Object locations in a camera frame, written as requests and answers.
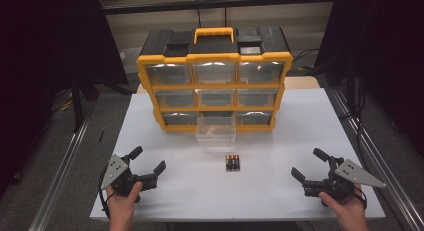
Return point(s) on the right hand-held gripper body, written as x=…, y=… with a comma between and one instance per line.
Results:
x=356, y=173

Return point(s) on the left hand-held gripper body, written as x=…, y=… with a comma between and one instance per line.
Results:
x=115, y=171

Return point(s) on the pack of batteries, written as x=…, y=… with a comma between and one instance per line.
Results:
x=232, y=163

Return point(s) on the clear plastic drawer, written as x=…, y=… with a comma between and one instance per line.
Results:
x=216, y=132

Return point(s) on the person's left hand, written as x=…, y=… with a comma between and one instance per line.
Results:
x=121, y=202

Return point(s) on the person's right hand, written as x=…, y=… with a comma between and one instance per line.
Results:
x=346, y=209

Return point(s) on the black stand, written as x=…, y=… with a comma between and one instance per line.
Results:
x=77, y=104

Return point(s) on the grid of organizer drawers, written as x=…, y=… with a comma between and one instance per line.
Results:
x=173, y=74

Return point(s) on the black curtain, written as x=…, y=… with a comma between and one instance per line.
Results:
x=40, y=57
x=383, y=51

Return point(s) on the yellow and black organizer case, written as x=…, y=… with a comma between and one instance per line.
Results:
x=213, y=46

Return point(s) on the black horizontal bar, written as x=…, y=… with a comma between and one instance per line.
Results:
x=213, y=3

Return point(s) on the metal floor rail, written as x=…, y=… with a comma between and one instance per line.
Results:
x=56, y=184
x=383, y=164

